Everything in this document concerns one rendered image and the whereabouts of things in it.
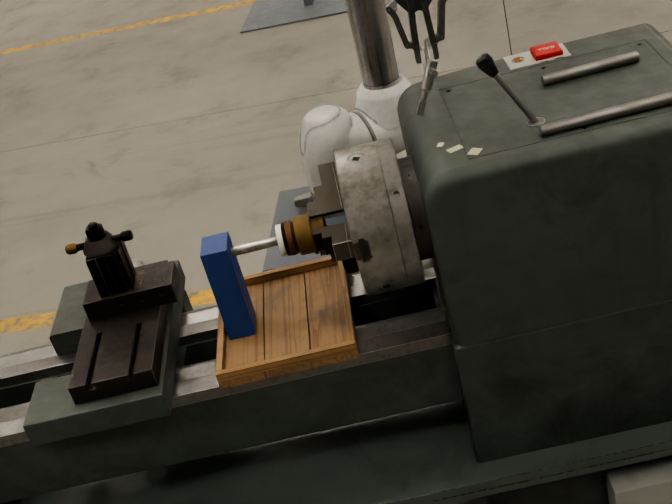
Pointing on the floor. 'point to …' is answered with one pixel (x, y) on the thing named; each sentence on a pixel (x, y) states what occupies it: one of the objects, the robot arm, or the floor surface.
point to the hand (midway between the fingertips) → (427, 60)
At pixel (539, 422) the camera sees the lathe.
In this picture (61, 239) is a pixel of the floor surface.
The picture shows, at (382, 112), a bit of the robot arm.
